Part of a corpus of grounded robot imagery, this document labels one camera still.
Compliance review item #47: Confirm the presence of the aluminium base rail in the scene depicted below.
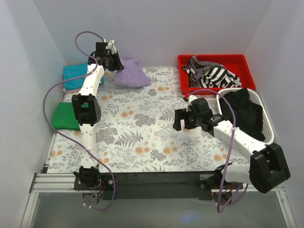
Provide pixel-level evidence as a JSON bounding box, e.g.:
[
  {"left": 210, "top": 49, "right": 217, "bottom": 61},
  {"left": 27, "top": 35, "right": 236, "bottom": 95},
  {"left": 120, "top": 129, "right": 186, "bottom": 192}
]
[{"left": 21, "top": 172, "right": 296, "bottom": 228}]

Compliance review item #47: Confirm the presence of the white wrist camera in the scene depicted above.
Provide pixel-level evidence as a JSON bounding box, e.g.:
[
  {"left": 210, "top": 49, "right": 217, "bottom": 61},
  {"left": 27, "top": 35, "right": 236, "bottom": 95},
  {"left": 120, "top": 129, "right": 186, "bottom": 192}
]
[
  {"left": 106, "top": 40, "right": 117, "bottom": 54},
  {"left": 184, "top": 94, "right": 197, "bottom": 112}
]

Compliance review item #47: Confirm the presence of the red plastic bin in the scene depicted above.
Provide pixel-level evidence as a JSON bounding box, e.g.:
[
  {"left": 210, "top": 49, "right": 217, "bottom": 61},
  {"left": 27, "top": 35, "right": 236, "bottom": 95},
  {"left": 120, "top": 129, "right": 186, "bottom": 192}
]
[{"left": 178, "top": 54, "right": 256, "bottom": 95}]

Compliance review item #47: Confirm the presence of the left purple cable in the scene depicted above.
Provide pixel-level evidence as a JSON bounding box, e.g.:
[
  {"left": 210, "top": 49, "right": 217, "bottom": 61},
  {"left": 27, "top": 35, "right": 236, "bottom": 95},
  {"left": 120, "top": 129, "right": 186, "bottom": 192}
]
[{"left": 42, "top": 30, "right": 117, "bottom": 211}]

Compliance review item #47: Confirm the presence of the black white striped shirt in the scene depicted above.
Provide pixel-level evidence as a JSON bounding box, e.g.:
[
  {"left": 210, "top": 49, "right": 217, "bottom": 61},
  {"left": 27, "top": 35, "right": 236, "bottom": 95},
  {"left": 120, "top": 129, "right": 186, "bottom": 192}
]
[{"left": 182, "top": 56, "right": 242, "bottom": 88}]

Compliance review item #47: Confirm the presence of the teal folded t shirt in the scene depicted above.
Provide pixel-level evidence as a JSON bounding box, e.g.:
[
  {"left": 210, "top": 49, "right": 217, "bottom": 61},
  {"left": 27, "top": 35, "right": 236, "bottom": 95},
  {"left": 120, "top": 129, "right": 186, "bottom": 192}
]
[{"left": 63, "top": 63, "right": 95, "bottom": 90}]

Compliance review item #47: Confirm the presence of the black garment in basket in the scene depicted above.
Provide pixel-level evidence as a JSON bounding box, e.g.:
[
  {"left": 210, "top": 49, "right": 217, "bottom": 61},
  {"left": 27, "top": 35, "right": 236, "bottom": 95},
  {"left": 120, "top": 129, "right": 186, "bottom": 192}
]
[{"left": 223, "top": 88, "right": 265, "bottom": 141}]

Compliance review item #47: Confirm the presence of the lilac purple t shirt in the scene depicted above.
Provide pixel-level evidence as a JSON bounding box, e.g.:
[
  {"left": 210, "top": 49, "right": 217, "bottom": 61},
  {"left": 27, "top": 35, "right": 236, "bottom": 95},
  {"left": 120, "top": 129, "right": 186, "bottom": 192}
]
[{"left": 114, "top": 59, "right": 150, "bottom": 88}]

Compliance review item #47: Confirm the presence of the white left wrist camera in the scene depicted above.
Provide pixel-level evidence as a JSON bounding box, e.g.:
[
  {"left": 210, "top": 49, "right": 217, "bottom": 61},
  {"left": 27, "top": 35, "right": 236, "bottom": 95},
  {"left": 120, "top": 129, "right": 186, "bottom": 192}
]
[{"left": 106, "top": 40, "right": 117, "bottom": 54}]

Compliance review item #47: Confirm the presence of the green folded t shirt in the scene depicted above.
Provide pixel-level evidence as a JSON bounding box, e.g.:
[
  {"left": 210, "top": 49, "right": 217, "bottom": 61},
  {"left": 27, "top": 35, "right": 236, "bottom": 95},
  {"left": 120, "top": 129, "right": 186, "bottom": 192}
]
[{"left": 51, "top": 102, "right": 80, "bottom": 131}]

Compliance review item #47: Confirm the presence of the pink folded t shirt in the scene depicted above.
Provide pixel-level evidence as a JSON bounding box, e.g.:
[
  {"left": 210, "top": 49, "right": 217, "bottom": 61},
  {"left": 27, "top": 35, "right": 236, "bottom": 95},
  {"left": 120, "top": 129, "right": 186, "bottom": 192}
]
[{"left": 63, "top": 88, "right": 80, "bottom": 93}]

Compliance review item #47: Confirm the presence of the white perforated laundry basket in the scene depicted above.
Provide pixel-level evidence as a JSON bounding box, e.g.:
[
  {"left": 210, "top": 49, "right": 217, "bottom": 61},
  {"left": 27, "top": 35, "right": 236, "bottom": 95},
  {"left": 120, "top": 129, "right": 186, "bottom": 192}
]
[{"left": 216, "top": 87, "right": 275, "bottom": 144}]

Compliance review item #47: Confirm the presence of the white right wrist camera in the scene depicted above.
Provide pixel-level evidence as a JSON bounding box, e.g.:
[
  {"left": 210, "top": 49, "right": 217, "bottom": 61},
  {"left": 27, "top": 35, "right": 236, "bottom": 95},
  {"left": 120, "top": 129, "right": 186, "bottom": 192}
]
[{"left": 184, "top": 94, "right": 197, "bottom": 112}]

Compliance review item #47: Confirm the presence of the floral patterned table cloth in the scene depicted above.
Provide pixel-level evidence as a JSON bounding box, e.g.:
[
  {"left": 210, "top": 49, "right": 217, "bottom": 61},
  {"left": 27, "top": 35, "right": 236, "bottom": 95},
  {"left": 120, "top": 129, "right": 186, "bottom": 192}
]
[{"left": 46, "top": 68, "right": 266, "bottom": 173}]

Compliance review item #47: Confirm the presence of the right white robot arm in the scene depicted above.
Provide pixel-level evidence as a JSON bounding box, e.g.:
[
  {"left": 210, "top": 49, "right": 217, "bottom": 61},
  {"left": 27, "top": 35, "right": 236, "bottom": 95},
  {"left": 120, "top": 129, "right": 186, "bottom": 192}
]
[{"left": 173, "top": 95, "right": 291, "bottom": 193}]

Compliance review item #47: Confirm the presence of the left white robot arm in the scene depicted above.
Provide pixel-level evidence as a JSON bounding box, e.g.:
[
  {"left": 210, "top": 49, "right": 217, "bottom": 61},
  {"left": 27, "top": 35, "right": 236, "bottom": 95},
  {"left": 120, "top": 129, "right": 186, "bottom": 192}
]
[{"left": 72, "top": 40, "right": 123, "bottom": 190}]

